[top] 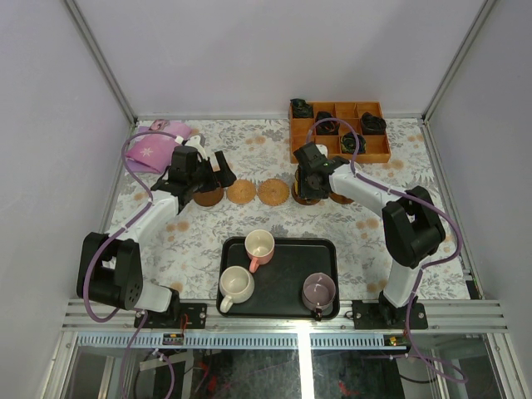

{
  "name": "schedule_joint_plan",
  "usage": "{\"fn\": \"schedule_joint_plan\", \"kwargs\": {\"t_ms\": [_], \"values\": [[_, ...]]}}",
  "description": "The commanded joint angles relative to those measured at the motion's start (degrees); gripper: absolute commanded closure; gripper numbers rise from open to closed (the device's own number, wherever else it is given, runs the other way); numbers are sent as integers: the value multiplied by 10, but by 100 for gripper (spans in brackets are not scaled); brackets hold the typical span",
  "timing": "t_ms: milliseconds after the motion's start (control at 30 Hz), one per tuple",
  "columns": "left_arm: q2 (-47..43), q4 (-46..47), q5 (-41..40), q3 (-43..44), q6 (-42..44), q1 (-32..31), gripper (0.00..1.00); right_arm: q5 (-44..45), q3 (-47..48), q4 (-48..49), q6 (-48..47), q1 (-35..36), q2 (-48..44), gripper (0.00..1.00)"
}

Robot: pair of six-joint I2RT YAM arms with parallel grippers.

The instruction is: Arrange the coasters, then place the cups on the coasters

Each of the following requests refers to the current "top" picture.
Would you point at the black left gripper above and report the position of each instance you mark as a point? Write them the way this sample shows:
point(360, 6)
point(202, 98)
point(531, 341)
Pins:
point(212, 174)

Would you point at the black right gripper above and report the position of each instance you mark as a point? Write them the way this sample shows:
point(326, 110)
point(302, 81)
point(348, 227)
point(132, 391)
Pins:
point(304, 191)

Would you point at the woven rattan coaster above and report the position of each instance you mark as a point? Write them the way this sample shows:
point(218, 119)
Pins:
point(273, 192)
point(241, 192)

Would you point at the dark brown wooden coaster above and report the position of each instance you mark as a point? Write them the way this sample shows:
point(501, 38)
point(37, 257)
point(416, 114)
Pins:
point(299, 200)

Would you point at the pink ceramic cup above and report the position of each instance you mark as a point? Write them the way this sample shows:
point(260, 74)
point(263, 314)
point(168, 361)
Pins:
point(259, 246)

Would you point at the cream white ceramic cup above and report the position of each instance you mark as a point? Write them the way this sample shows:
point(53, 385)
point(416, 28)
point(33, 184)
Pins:
point(236, 285)

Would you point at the purple ceramic cup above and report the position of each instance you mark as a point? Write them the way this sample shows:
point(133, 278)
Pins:
point(318, 294)

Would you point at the yellow ceramic cup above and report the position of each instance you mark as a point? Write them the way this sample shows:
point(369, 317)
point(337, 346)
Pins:
point(296, 182)

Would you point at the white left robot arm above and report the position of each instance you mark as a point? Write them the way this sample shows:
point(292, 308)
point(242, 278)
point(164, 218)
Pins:
point(111, 270)

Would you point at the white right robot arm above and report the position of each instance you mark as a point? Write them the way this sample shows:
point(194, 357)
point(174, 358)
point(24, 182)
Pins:
point(412, 228)

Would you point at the rolled dark green sock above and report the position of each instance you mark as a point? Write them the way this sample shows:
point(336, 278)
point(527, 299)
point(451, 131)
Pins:
point(350, 142)

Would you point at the rolled dark sock with orange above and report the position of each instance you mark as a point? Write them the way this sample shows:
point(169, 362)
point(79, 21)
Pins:
point(328, 127)

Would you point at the orange wooden divider box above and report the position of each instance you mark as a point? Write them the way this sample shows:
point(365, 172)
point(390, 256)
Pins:
point(347, 115)

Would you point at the rolled dark sock top-left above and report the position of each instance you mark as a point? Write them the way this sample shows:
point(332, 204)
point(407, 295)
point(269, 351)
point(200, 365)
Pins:
point(301, 109)

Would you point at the pink folded cloth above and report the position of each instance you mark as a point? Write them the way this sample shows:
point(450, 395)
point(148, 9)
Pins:
point(152, 153)

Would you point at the rolled dark sock right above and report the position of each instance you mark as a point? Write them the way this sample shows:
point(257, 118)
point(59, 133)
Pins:
point(372, 125)

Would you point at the black plastic tray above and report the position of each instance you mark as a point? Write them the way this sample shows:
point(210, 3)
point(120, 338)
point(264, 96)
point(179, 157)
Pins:
point(278, 284)

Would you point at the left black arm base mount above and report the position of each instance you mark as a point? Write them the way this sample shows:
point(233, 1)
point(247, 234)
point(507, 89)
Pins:
point(187, 316)

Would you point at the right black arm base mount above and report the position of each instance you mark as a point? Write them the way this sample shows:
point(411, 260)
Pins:
point(380, 316)

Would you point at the blue slotted cable duct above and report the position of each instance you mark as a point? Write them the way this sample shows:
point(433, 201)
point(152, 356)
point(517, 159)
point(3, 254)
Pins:
point(197, 340)

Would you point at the aluminium front rail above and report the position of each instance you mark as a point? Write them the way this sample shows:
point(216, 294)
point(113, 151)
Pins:
point(443, 316)

